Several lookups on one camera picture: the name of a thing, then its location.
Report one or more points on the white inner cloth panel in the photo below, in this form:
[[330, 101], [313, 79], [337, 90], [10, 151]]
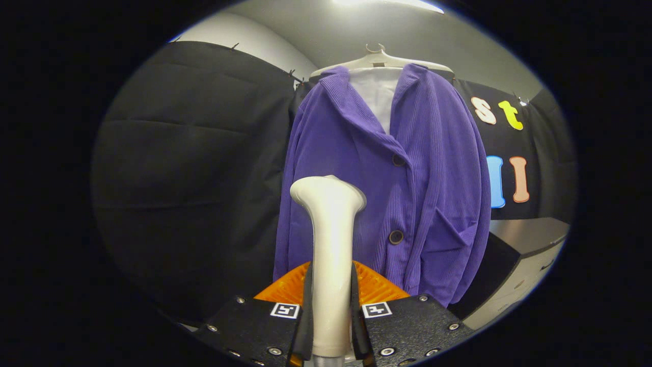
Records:
[[377, 94]]

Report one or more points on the large bright ceiling light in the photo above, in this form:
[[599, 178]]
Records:
[[392, 4]]

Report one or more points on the cream plastic clothes hanger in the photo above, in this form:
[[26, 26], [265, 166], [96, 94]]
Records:
[[379, 60]]

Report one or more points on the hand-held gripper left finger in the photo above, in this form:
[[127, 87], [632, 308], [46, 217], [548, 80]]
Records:
[[254, 331]]

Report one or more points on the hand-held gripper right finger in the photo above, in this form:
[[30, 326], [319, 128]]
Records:
[[407, 329]]

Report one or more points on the black backdrop cloth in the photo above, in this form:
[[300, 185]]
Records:
[[188, 168]]

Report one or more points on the small ceiling light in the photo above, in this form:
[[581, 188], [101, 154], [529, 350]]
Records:
[[521, 101]]

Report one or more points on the grey cabinet with dark top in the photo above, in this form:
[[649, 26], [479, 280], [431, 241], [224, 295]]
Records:
[[530, 244]]

